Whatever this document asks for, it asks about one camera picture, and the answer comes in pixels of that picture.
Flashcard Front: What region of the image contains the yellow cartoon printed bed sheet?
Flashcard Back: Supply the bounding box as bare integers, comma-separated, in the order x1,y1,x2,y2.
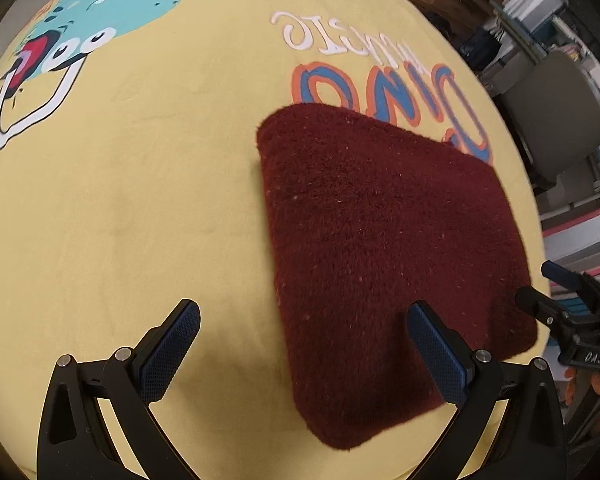
0,0,556,480

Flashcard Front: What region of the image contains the grey chair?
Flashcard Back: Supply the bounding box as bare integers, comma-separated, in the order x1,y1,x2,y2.
492,49,600,193

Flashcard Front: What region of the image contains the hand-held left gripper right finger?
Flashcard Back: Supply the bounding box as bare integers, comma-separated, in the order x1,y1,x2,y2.
406,301,567,480

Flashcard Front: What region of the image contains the maroon knit sweater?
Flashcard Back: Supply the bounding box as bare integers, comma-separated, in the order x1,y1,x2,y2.
256,103,540,452

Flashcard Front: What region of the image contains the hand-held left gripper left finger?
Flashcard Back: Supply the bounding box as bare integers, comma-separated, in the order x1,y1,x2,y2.
36,298,202,480

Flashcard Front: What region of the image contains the pink and white rail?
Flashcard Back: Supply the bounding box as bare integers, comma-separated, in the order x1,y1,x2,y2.
539,204,600,311

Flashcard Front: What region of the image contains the dark bag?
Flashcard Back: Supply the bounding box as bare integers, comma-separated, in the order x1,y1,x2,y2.
457,27,507,73

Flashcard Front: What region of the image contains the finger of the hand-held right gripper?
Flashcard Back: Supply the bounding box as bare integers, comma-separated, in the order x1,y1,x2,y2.
540,259,600,311
515,286,576,333

